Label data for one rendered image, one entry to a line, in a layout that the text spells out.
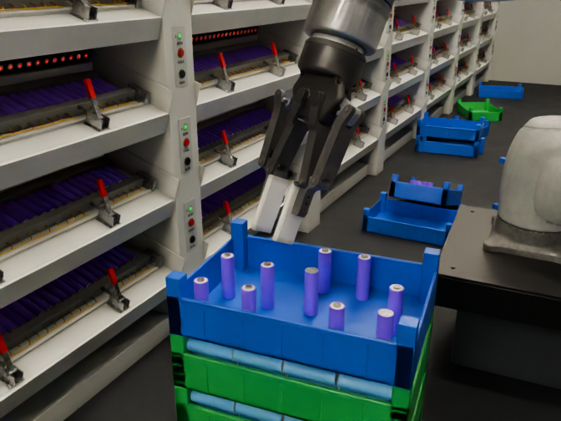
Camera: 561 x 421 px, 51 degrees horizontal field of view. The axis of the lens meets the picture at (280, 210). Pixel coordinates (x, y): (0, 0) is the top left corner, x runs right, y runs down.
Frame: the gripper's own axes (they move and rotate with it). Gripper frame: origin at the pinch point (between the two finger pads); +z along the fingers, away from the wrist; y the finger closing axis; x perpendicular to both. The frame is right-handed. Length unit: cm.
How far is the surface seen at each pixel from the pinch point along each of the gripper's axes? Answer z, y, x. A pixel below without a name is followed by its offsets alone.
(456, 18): -118, 168, -247
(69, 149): 4.7, 47.3, 6.5
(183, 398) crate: 27.7, 5.5, 0.2
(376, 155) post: -20, 112, -152
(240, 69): -24, 79, -45
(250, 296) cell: 10.9, -0.8, 0.8
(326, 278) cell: 7.7, 0.8, -13.4
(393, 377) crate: 12.4, -17.8, -7.2
